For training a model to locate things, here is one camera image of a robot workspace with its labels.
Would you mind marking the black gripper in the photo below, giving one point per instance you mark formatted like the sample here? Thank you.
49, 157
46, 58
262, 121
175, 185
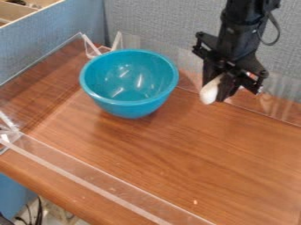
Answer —
229, 55

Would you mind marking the white brown toy mushroom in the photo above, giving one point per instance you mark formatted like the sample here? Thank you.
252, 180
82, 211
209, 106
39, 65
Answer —
209, 91

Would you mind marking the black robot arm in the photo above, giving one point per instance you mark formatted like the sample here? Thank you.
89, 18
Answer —
245, 14

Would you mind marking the blue plastic bowl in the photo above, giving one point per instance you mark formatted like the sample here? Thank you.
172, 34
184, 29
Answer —
130, 81

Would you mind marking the clear acrylic barrier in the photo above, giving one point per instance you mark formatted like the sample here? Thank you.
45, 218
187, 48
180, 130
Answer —
195, 165

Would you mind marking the wooden shelf box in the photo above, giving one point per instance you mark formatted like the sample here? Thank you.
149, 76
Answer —
15, 10

